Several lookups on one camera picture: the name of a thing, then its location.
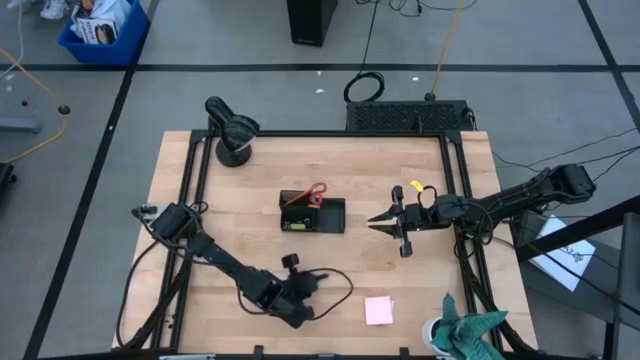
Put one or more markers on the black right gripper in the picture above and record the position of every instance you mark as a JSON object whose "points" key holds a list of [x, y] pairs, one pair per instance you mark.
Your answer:
{"points": [[420, 215]]}

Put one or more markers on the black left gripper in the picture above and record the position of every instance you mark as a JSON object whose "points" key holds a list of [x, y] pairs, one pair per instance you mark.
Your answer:
{"points": [[300, 286]]}

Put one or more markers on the yellow-green sticky note pad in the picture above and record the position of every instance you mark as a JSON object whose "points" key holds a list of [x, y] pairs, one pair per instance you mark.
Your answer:
{"points": [[298, 226]]}

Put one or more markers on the black mesh desk organizer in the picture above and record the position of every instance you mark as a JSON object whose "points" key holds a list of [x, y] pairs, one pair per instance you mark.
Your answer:
{"points": [[332, 220]]}

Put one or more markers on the pink sticky note pad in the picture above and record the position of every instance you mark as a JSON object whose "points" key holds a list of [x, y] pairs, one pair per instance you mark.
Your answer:
{"points": [[378, 311]]}

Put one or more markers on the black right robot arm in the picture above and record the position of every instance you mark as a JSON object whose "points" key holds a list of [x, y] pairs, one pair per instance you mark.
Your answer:
{"points": [[525, 192]]}

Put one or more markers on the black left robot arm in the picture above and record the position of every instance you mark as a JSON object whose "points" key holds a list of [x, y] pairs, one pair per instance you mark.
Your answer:
{"points": [[225, 260]]}

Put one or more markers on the black mesh-top box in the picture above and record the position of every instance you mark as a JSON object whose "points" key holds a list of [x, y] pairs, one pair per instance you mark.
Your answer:
{"points": [[405, 116]]}

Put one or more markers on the green plant in white pot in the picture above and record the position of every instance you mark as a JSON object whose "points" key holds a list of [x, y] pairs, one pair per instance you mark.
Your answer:
{"points": [[465, 332]]}

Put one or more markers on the black desk lamp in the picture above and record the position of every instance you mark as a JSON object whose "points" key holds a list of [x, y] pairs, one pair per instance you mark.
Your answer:
{"points": [[235, 131]]}

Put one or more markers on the black metal stand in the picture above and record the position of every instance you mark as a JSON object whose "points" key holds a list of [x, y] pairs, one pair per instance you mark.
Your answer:
{"points": [[575, 232]]}

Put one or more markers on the white paper sheet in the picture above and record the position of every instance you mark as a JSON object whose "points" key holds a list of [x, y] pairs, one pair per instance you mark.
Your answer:
{"points": [[575, 250]]}

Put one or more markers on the black computer tower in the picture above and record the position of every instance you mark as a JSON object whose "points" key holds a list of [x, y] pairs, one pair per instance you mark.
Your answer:
{"points": [[310, 22]]}

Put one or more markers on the blue plastic bin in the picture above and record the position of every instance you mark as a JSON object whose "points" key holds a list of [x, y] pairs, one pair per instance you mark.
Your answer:
{"points": [[125, 50]]}

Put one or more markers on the black floor object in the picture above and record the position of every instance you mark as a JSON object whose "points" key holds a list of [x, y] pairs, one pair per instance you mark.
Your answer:
{"points": [[7, 172]]}

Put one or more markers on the papers in blue bin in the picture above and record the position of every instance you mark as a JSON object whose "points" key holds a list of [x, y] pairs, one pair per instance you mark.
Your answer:
{"points": [[97, 30]]}

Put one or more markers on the grey floor bar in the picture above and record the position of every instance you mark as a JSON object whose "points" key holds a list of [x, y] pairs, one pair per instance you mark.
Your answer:
{"points": [[20, 125]]}

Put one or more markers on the person's shoe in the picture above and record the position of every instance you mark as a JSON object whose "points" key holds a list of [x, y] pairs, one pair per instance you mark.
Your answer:
{"points": [[52, 10]]}

